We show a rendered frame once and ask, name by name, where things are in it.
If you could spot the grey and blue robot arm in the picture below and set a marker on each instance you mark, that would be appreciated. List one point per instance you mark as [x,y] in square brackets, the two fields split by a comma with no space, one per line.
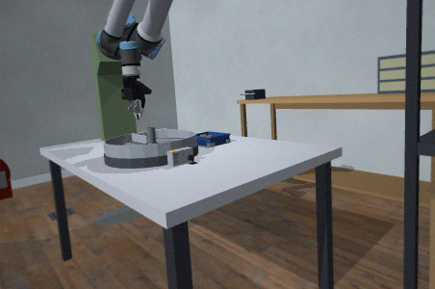
[125,46]

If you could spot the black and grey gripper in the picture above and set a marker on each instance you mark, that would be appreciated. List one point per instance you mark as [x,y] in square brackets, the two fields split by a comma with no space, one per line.
[133,94]

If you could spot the grey round turntable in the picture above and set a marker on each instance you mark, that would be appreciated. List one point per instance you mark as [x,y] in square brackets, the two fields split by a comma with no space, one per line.
[131,151]

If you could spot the blue crate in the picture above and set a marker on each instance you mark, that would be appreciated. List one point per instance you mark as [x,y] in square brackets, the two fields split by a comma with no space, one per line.
[217,139]

